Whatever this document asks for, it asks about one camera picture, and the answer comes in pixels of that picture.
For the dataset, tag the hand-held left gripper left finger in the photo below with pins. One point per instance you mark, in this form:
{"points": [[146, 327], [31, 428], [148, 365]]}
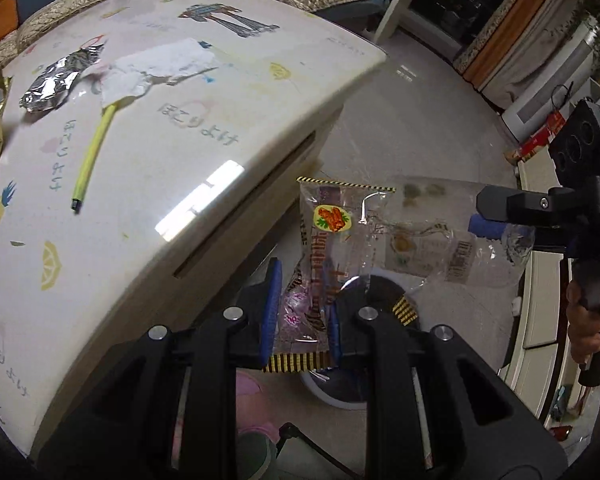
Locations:
{"points": [[271, 310]]}

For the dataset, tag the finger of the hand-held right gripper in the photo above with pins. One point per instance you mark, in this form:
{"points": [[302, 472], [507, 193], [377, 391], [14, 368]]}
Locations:
{"points": [[485, 226]]}

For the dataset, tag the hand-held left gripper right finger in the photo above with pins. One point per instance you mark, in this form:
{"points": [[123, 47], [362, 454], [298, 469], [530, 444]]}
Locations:
{"points": [[334, 332]]}

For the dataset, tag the white round trash bin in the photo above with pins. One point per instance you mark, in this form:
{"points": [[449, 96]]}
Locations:
{"points": [[340, 402]]}

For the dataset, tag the clear plastic snack bag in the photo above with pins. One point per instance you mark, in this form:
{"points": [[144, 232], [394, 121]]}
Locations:
{"points": [[355, 240]]}

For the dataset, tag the yellow pen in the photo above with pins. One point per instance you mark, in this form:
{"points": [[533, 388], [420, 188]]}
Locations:
{"points": [[92, 155]]}

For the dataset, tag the person's right hand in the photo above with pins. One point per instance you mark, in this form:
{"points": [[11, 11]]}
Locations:
{"points": [[582, 332]]}

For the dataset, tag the red box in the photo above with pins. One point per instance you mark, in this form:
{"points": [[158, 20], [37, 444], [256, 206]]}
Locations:
{"points": [[542, 137]]}

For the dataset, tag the white low cabinet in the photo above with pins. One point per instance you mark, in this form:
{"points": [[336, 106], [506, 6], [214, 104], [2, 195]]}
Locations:
{"points": [[540, 300]]}

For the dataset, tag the pink slipper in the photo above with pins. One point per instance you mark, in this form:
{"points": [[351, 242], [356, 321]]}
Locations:
{"points": [[252, 405]]}

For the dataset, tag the orange and beige curtain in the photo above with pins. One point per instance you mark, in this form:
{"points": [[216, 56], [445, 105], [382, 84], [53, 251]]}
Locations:
{"points": [[530, 25]]}

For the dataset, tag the white side table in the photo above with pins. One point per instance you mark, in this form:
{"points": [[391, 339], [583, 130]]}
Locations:
{"points": [[400, 0]]}

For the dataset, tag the crumpled white paper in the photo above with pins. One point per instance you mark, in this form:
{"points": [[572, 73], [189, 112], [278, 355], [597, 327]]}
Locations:
{"points": [[150, 65]]}

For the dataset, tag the crumpled silver foil wrapper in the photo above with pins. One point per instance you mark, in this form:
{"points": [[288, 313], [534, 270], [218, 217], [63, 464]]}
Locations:
{"points": [[50, 85]]}

